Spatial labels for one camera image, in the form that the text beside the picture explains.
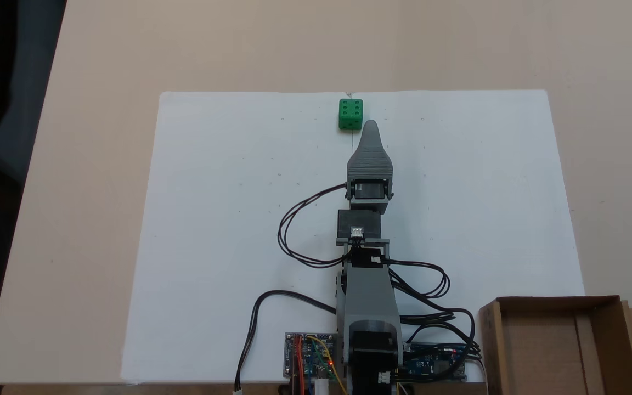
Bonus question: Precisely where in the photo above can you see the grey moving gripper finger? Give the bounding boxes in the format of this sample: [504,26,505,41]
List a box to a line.
[346,120,394,200]

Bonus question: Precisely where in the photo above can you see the green die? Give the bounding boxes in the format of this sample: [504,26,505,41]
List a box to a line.
[338,99,364,131]

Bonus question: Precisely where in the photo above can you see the white paper sheet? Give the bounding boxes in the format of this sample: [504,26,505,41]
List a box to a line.
[120,89,585,385]

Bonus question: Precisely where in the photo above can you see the brown cardboard box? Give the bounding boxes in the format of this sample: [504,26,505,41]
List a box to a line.
[478,295,632,395]

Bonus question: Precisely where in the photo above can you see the black gripper motor cable loop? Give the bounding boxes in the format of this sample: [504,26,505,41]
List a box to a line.
[277,184,358,269]

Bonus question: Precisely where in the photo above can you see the black arm motor cable loop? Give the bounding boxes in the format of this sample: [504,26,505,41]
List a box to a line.
[385,259,452,300]

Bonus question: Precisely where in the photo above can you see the black base cable bundle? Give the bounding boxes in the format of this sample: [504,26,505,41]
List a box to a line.
[398,307,483,379]

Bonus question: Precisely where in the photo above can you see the circuit board with coloured wires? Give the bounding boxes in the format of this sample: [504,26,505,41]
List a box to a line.
[285,332,336,380]

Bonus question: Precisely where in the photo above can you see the black power cable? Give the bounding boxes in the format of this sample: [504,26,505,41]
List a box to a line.
[233,290,340,393]

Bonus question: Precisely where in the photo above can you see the yellow wire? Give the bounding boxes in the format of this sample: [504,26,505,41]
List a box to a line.
[307,336,349,395]

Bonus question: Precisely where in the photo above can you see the orange wire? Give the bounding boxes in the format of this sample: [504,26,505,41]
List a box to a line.
[292,335,307,395]

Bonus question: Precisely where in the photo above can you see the white cable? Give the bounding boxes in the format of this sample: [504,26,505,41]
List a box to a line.
[472,357,490,395]

